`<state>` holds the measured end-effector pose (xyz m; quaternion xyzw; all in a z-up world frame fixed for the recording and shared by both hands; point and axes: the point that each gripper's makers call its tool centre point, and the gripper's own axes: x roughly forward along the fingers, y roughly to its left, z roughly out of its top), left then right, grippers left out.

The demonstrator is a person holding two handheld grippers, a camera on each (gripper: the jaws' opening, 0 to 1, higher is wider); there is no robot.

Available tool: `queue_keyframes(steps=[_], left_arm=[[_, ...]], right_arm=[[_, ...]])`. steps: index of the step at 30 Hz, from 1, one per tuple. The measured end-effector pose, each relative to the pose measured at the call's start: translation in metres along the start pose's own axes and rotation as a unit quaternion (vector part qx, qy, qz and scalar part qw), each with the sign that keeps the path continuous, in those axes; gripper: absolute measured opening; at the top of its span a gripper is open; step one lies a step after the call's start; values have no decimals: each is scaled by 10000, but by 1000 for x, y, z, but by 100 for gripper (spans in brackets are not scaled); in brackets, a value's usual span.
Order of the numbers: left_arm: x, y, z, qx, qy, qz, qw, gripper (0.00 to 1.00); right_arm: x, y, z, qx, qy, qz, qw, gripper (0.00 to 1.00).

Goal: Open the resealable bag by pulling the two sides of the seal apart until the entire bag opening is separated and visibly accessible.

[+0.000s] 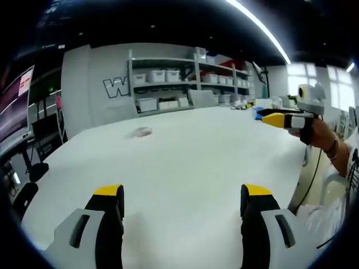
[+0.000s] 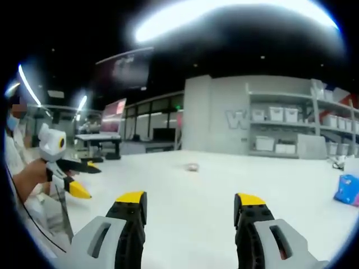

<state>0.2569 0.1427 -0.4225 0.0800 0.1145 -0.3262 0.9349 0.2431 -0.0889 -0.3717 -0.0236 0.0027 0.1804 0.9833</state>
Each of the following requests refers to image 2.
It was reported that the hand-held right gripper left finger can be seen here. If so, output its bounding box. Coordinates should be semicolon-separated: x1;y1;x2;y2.
54;191;148;269

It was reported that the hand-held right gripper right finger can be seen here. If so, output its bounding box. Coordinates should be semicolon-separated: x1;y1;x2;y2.
233;192;330;269

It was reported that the small clear resealable bag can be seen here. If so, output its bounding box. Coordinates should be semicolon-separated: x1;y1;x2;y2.
182;162;201;173

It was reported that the person's left hand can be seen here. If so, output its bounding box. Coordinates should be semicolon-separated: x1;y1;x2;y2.
25;159;54;192

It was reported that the white table with black legs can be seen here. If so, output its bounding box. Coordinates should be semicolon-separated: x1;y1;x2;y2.
75;132;123;161

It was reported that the person's white clothed torso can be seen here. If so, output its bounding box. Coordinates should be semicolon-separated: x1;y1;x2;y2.
4;128;71;253

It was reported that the person's blue face mask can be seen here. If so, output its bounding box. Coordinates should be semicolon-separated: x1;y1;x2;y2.
6;116;20;132

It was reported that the ceiling light bar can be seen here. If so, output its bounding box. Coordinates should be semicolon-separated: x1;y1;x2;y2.
76;94;89;113
17;63;43;108

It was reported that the red display panel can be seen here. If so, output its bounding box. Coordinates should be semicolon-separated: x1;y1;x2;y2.
100;98;128;134

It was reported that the grey counter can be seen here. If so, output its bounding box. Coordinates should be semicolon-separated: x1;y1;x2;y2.
120;140;176;155

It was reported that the black monitor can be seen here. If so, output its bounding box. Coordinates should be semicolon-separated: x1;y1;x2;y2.
153;127;178;144

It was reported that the blue printed packet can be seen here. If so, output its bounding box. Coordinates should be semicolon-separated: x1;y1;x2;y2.
333;174;359;208

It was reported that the dark hanging screen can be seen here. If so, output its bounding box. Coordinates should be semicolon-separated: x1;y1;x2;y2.
94;47;154;91

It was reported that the small white crumpled item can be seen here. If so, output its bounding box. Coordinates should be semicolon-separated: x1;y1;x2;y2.
332;155;347;170

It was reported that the grey shelving unit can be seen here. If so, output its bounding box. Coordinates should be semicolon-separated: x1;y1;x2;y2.
246;80;359;160

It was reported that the row of white storage bins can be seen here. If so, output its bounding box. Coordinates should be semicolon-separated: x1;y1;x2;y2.
254;84;359;156

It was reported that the long ceiling light strip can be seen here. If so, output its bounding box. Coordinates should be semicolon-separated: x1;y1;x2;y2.
134;0;340;43

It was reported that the dark hanging strap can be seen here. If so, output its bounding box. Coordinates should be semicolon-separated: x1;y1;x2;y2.
54;184;75;242

